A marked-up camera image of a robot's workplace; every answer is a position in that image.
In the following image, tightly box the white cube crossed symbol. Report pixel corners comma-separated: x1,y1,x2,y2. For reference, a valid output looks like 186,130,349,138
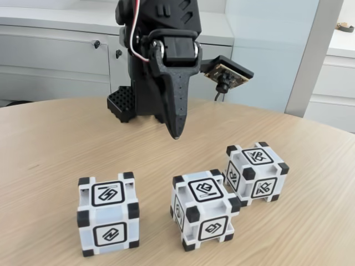
223,142,290,207

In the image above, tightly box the white cube layered symbol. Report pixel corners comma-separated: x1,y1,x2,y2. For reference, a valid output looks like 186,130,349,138
171,169,242,252

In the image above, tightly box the white cube lightning symbol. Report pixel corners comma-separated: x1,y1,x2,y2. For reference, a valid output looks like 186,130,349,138
77,171,140,257

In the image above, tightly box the grey metal column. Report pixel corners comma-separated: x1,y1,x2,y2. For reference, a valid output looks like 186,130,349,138
283,0,346,120

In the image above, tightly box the white drawer unit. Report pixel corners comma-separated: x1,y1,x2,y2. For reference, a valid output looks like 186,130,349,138
304,27,355,133

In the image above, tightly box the red white servo cable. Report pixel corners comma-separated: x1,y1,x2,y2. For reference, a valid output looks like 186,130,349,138
126,0,153,63

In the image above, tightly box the camera board on black mount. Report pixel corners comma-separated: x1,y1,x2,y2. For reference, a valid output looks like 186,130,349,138
200,55,255,94

